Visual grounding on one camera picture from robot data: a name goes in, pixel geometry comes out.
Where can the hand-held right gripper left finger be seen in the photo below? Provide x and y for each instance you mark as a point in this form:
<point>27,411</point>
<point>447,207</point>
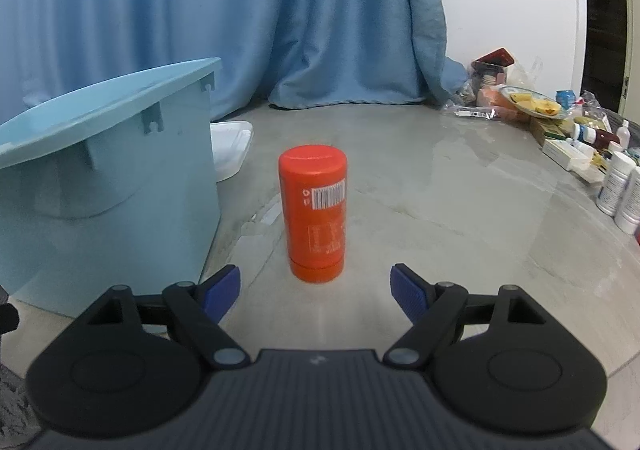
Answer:
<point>222,292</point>

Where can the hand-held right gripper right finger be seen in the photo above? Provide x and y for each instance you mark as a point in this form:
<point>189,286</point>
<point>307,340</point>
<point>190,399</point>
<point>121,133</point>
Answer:
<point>407,292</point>

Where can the orange plastic bottle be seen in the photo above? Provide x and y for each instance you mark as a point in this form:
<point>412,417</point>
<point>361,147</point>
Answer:
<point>312,220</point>

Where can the white plastic bin lid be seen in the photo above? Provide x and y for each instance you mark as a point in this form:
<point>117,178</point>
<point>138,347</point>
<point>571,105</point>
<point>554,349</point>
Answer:
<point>230,145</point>

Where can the light blue plastic bin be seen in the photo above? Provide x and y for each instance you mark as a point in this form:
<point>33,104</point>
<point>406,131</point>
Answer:
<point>110,190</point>

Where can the grey knitted blanket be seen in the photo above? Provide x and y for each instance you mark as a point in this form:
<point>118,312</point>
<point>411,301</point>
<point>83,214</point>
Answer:
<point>11,410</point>

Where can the silver foil packet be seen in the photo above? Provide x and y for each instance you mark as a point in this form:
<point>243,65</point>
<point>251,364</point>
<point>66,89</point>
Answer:
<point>475,113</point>

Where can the white medicine box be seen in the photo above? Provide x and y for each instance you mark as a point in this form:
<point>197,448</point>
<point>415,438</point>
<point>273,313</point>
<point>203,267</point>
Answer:
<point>565,153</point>

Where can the green flat box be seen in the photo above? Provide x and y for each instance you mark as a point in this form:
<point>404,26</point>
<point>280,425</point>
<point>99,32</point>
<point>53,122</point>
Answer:
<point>550,129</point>

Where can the plate of yellow food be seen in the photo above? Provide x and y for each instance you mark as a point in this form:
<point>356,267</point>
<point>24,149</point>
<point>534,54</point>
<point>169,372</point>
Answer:
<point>532,103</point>

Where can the white pill bottle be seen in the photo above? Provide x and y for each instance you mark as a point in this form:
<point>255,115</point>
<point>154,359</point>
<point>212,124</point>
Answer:
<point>616,182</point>
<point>631,205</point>

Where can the clear box with red lid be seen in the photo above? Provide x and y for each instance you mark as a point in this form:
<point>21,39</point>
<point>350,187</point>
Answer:
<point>492,63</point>

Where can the small blue can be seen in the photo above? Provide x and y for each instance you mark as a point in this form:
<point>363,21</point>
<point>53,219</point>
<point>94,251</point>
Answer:
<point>565,99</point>

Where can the dark red small bottle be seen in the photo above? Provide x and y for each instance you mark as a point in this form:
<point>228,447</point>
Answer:
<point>606,140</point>

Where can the small white dropper bottle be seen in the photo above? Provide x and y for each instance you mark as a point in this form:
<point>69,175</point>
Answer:
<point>623,135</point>

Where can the blue curtain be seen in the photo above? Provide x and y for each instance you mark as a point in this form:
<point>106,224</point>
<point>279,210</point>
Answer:
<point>240,15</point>

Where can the dark wooden door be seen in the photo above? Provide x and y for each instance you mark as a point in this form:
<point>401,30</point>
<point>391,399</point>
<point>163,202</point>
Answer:
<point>602,15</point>

